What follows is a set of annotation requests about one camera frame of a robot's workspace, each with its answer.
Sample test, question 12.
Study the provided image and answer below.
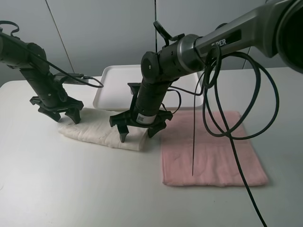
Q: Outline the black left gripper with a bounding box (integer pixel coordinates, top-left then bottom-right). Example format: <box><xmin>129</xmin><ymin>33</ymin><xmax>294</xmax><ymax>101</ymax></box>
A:
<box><xmin>30</xmin><ymin>96</ymin><xmax>84</xmax><ymax>124</ymax></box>

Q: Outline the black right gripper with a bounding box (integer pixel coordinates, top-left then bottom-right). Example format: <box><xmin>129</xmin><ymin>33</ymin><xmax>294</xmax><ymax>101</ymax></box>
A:
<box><xmin>109</xmin><ymin>108</ymin><xmax>172</xmax><ymax>143</ymax></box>

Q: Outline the cream white towel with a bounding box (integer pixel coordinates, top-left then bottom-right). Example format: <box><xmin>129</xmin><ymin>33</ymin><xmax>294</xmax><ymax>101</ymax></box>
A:
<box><xmin>58</xmin><ymin>108</ymin><xmax>147</xmax><ymax>151</ymax></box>

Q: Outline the pink towel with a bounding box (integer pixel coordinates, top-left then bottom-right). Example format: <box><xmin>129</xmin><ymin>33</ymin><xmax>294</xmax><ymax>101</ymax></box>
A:
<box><xmin>161</xmin><ymin>111</ymin><xmax>268</xmax><ymax>186</ymax></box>

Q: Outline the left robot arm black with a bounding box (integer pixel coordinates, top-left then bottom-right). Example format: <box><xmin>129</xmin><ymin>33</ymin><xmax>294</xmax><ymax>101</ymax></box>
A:
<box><xmin>0</xmin><ymin>20</ymin><xmax>84</xmax><ymax>124</ymax></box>

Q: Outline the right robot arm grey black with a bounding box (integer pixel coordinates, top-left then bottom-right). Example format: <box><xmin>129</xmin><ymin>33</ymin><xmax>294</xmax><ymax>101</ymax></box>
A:
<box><xmin>109</xmin><ymin>0</ymin><xmax>303</xmax><ymax>142</ymax></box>

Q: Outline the white rectangular plastic tray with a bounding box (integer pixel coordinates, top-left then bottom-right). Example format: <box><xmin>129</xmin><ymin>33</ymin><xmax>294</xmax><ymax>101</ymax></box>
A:
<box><xmin>93</xmin><ymin>65</ymin><xmax>199</xmax><ymax>112</ymax></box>

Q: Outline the thin black cable tie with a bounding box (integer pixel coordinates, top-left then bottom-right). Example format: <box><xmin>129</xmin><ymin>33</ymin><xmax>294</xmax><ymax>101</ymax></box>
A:
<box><xmin>191</xmin><ymin>71</ymin><xmax>205</xmax><ymax>176</ymax></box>

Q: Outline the black left camera cable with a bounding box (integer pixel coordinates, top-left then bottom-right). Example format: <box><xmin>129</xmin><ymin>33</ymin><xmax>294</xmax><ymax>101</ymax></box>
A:
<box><xmin>0</xmin><ymin>20</ymin><xmax>105</xmax><ymax>88</ymax></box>

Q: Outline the black camera cable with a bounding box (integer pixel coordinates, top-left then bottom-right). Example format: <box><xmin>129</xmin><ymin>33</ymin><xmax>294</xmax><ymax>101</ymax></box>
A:
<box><xmin>163</xmin><ymin>44</ymin><xmax>280</xmax><ymax>227</ymax></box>
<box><xmin>0</xmin><ymin>20</ymin><xmax>105</xmax><ymax>88</ymax></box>

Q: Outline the black right camera cable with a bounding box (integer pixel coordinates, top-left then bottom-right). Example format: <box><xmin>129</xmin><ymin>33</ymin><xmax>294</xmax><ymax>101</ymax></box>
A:
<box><xmin>163</xmin><ymin>44</ymin><xmax>280</xmax><ymax>227</ymax></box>

